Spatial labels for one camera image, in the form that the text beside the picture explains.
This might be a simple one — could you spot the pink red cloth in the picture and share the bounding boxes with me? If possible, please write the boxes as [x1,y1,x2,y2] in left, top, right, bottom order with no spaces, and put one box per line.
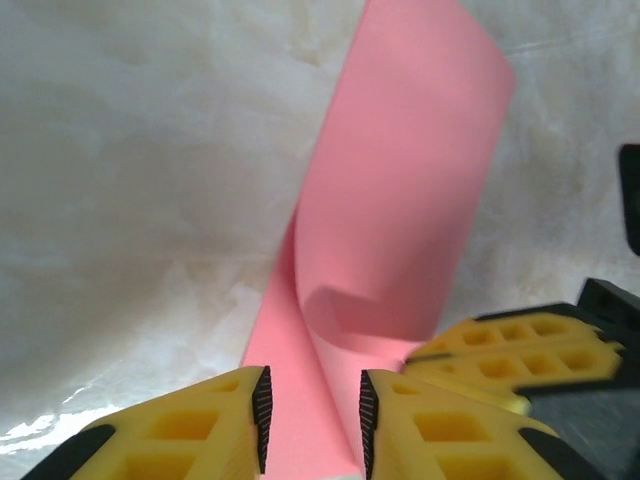
[239,0,517,480]

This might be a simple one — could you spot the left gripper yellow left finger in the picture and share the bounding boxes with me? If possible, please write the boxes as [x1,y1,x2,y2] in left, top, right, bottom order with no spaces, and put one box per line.
[19,365,272,480]

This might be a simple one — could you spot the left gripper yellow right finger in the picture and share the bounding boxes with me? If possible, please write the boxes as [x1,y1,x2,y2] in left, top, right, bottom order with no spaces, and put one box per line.
[358,368,601,480]

